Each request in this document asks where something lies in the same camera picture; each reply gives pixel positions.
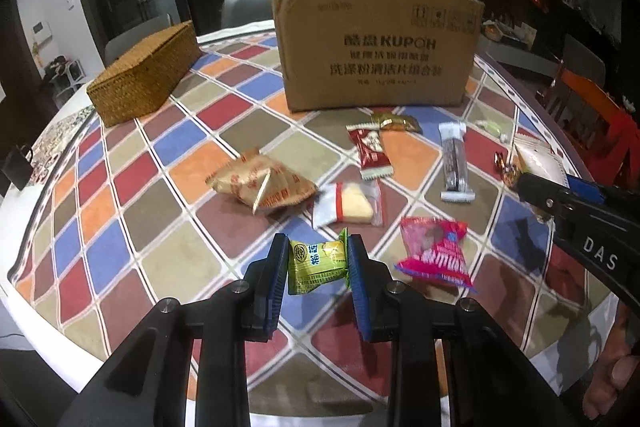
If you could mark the white shelf with clutter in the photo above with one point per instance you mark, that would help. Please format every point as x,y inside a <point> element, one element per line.
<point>62,78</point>

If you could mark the pink snack packet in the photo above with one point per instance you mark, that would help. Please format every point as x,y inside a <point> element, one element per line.
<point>433,251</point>

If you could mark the red white candy packet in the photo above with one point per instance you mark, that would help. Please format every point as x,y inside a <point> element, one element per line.
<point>374,163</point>

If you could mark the grey chair right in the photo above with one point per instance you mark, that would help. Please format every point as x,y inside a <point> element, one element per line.
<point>579,59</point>

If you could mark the colourful diamond-pattern tablecloth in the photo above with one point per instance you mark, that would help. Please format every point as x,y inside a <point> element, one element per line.
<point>125,217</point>

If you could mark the brown cardboard box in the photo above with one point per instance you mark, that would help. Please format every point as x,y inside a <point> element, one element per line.
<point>370,53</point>

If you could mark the small pale green candy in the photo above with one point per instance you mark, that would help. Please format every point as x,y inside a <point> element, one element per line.
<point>492,128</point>

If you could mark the grey dining chair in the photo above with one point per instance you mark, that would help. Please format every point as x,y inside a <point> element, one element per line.
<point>235,13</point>
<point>125,41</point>

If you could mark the beige crinkled snack bag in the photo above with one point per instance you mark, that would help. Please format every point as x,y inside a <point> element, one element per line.
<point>262,183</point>

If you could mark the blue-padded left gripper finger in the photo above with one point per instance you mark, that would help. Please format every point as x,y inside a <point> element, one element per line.
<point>144,381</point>

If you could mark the dark chocolate bar wrapper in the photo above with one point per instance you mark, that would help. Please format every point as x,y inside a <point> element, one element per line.
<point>455,168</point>

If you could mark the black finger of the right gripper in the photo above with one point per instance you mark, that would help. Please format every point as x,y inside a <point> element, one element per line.
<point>551,200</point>

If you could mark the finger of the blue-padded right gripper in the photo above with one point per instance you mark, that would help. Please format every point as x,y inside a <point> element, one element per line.
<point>490,380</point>

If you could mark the green snack packet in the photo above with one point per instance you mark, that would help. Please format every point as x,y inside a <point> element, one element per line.
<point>313,265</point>

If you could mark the clear-wrapped yellow cake slice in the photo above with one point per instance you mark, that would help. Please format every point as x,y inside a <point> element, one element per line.
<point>353,203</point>

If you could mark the white paper card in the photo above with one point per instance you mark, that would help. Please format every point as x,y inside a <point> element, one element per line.
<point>535,156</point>

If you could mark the grey dining chair left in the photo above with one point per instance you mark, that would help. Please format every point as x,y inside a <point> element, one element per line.
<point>125,41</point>

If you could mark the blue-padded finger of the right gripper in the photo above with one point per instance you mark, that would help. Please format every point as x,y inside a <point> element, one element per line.
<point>585,190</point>

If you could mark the woven wicker box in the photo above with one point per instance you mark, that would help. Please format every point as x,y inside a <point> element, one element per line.
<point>140,81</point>

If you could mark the small colourful foil candy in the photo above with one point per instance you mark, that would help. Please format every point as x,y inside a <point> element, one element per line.
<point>508,172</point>

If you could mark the person's right hand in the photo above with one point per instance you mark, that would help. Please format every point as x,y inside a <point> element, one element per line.
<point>614,368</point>

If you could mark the white wall intercom panel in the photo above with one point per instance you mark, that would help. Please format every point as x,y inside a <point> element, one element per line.
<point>41,32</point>

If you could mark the orange wooden chair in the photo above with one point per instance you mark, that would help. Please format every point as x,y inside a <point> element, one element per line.
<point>604,135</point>

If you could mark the grey dining chair centre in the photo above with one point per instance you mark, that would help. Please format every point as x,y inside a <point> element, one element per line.
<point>235,13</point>

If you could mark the white low tv cabinet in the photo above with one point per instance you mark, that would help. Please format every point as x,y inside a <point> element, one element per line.
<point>519,58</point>

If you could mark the gold foil snack packet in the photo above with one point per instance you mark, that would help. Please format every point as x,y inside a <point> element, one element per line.
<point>395,122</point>

